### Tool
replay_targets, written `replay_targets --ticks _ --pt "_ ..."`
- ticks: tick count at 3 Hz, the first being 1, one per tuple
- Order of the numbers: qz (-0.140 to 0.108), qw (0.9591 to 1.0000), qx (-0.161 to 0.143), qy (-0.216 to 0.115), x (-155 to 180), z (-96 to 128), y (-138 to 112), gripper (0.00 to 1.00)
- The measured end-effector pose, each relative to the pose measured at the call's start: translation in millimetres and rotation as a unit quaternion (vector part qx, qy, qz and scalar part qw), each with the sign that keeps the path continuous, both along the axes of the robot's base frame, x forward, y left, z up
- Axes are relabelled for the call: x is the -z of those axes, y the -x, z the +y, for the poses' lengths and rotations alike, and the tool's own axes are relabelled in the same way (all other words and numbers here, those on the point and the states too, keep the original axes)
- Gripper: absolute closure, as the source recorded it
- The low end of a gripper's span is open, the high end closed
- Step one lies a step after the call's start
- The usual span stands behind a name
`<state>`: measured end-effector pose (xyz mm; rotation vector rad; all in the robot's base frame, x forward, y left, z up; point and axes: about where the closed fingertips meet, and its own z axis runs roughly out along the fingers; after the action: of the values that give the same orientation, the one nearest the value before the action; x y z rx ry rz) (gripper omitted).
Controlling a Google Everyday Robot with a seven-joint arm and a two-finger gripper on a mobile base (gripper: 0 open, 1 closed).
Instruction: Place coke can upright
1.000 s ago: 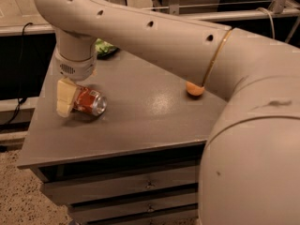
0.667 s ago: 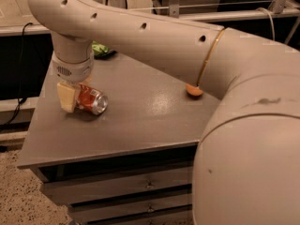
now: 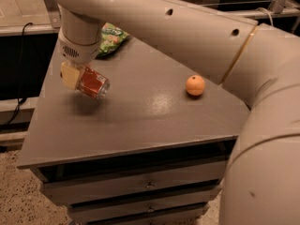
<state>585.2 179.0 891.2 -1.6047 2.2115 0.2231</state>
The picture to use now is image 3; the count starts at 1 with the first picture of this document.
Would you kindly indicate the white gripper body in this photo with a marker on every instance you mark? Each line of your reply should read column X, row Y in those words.
column 79, row 52

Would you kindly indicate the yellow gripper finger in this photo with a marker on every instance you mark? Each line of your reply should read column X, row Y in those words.
column 70, row 74

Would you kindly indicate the red coke can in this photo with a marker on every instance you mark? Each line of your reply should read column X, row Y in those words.
column 93, row 84

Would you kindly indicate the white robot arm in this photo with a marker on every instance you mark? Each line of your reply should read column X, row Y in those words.
column 258, row 63

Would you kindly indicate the green chip bag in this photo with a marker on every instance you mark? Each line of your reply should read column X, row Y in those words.
column 112, row 37

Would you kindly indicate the grey drawer cabinet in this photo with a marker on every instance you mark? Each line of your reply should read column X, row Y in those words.
column 146, row 153

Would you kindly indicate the orange fruit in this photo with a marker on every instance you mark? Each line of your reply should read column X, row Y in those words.
column 195, row 85

